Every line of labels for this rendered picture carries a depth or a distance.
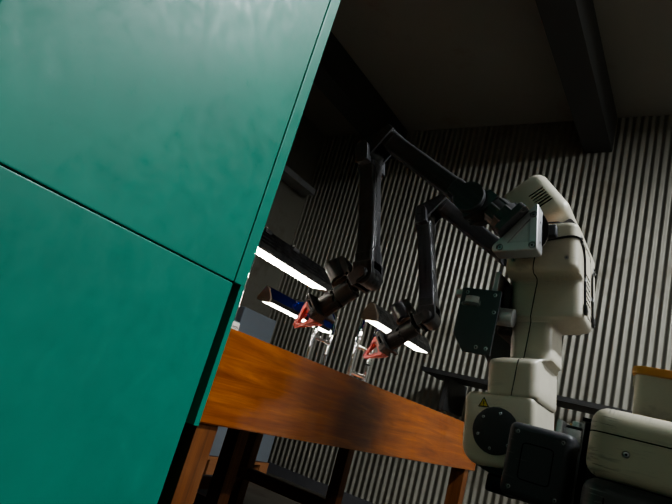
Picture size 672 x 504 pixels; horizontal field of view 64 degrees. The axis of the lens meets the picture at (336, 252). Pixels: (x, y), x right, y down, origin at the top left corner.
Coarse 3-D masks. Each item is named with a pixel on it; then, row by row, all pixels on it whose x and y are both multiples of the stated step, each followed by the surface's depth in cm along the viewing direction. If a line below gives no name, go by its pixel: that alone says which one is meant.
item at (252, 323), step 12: (240, 312) 382; (252, 312) 389; (240, 324) 379; (252, 324) 390; (264, 324) 400; (252, 336) 390; (264, 336) 401; (216, 444) 370; (264, 444) 410; (216, 456) 371; (264, 456) 411; (264, 468) 411
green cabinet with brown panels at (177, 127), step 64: (0, 0) 64; (64, 0) 70; (128, 0) 78; (192, 0) 87; (256, 0) 99; (320, 0) 115; (0, 64) 65; (64, 64) 71; (128, 64) 79; (192, 64) 88; (256, 64) 100; (0, 128) 65; (64, 128) 72; (128, 128) 79; (192, 128) 89; (256, 128) 102; (64, 192) 72; (128, 192) 80; (192, 192) 90; (256, 192) 103; (192, 256) 92
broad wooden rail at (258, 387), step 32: (224, 352) 105; (256, 352) 113; (288, 352) 122; (224, 384) 106; (256, 384) 114; (288, 384) 123; (320, 384) 134; (352, 384) 147; (224, 416) 107; (256, 416) 115; (288, 416) 124; (320, 416) 135; (352, 416) 148; (384, 416) 164; (416, 416) 184; (448, 416) 209; (352, 448) 150; (384, 448) 166; (416, 448) 186; (448, 448) 212
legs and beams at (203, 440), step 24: (192, 432) 102; (216, 432) 107; (240, 432) 197; (192, 456) 102; (240, 456) 198; (168, 480) 101; (192, 480) 102; (216, 480) 194; (240, 480) 287; (264, 480) 282; (336, 480) 261; (456, 480) 234
